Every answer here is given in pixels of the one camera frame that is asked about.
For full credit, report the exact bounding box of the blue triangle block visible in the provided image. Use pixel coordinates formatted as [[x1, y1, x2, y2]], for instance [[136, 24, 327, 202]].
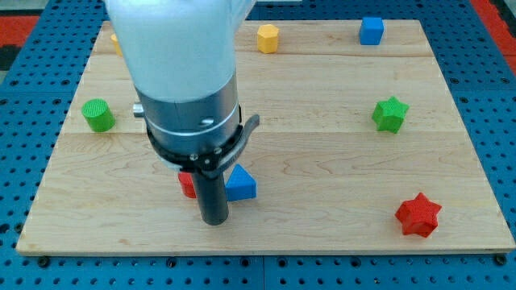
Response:
[[225, 164, 257, 201]]

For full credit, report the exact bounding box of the yellow block behind arm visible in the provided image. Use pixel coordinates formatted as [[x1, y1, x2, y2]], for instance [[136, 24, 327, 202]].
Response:
[[110, 34, 123, 56]]

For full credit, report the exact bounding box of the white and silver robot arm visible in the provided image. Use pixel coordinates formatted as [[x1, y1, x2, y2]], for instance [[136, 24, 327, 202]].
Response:
[[105, 0, 256, 155]]

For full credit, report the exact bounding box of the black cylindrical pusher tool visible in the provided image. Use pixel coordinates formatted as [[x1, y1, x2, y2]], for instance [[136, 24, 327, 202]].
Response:
[[192, 173, 229, 226]]

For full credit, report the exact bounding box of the wooden board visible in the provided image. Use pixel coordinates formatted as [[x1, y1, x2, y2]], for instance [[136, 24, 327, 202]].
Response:
[[16, 20, 515, 257]]

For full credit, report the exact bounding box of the yellow hexagon block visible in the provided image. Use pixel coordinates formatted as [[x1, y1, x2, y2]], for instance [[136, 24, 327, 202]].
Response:
[[257, 24, 279, 54]]

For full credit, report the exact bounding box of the green star block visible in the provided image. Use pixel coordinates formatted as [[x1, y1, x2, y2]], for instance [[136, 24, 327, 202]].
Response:
[[372, 96, 410, 134]]

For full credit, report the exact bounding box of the blue cube block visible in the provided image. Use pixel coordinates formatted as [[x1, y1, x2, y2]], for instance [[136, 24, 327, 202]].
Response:
[[359, 17, 385, 45]]

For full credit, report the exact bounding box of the green cylinder block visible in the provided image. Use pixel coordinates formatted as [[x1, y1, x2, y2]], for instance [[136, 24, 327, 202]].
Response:
[[81, 98, 115, 132]]

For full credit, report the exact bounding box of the red star block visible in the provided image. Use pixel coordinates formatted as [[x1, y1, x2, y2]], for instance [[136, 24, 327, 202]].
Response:
[[395, 193, 442, 238]]

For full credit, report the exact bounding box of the black clamp ring with lever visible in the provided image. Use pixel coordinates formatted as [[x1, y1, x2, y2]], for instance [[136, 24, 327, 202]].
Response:
[[145, 114, 261, 180]]

